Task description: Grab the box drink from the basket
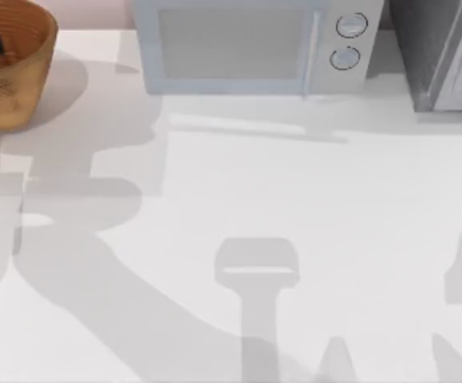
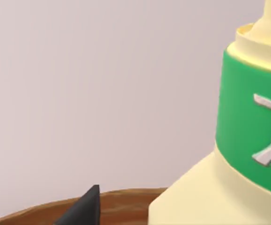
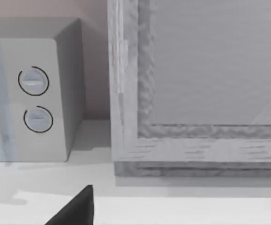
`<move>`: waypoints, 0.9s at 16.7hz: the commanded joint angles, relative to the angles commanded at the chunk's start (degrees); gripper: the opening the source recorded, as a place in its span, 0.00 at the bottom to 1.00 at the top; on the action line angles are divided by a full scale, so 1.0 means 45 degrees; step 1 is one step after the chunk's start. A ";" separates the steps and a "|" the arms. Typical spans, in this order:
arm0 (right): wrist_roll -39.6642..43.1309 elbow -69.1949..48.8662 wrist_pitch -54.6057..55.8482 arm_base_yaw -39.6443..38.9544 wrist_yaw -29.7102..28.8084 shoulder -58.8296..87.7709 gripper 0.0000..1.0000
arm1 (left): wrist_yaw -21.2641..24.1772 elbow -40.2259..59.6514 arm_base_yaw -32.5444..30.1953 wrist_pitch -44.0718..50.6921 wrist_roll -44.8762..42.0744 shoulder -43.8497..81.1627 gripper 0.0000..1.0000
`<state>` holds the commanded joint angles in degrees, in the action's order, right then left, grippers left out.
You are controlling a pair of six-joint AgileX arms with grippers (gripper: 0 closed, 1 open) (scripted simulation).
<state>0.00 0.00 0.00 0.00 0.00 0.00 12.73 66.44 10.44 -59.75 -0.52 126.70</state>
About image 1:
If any microwave door handle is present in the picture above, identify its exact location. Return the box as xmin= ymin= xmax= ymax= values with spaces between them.
xmin=301 ymin=10 xmax=322 ymax=99

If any microwave door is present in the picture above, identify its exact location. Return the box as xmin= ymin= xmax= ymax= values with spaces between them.
xmin=133 ymin=0 xmax=320 ymax=97

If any microwave knob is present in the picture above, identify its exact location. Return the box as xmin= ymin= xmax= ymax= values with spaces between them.
xmin=334 ymin=11 xmax=369 ymax=39
xmin=329 ymin=45 xmax=362 ymax=72

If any pale microwave oven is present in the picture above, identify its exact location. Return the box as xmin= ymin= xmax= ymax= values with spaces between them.
xmin=129 ymin=0 xmax=386 ymax=100

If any wooden basket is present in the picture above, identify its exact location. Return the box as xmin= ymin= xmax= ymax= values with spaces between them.
xmin=0 ymin=0 xmax=59 ymax=132

